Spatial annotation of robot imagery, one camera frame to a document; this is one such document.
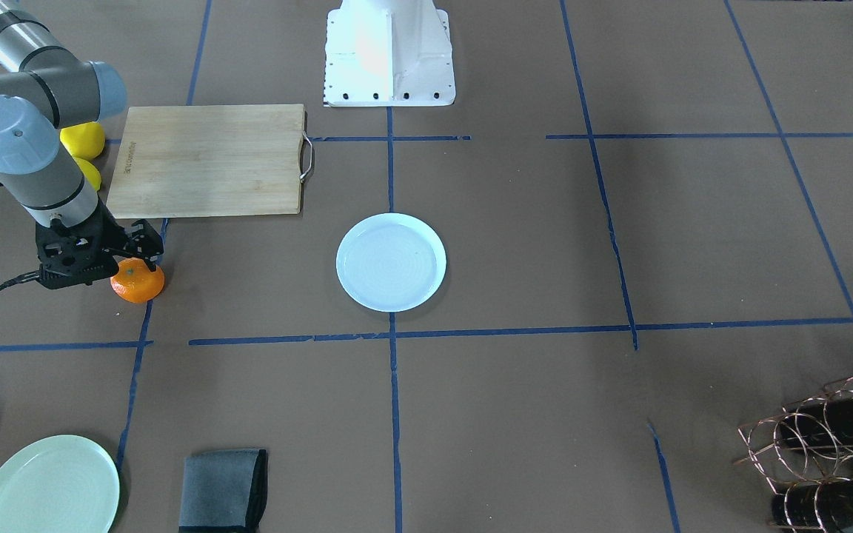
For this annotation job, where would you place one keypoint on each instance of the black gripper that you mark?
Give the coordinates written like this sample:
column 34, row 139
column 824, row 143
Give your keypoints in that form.
column 110, row 237

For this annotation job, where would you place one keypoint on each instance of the orange mandarin fruit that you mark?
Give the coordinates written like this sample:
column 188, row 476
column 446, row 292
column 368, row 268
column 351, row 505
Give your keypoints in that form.
column 136, row 282

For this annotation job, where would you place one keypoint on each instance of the light blue plate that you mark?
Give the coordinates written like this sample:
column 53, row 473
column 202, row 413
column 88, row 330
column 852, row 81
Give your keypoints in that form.
column 391, row 262

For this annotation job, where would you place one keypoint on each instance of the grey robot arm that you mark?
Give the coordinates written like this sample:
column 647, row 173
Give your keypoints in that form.
column 44, row 88

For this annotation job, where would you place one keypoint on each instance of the pale green plate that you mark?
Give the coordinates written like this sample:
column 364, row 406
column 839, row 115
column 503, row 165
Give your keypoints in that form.
column 64, row 483

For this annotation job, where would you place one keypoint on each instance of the lower yellow lemon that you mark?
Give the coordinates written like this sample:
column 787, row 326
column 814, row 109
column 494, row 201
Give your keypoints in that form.
column 91, row 173

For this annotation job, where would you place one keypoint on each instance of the yellow lemon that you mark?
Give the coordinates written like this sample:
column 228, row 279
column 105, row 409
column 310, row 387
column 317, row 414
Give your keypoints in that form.
column 91, row 173
column 85, row 141

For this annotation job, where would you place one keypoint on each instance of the bamboo cutting board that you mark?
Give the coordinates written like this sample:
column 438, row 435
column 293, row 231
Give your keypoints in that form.
column 211, row 161

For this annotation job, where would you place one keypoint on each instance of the upper yellow lemon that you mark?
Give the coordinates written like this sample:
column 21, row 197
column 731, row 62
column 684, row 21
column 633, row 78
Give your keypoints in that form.
column 85, row 141

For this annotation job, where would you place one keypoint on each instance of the folded grey cloth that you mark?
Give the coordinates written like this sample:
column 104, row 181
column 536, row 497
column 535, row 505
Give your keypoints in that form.
column 224, row 491

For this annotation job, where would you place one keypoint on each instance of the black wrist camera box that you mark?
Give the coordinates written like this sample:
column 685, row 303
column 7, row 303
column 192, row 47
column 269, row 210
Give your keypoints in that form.
column 52, row 277

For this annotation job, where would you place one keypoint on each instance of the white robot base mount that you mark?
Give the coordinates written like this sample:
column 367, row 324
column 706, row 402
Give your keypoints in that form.
column 388, row 53

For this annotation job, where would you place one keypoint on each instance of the copper wire bottle rack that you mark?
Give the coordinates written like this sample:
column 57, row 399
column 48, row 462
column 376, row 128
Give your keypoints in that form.
column 804, row 454

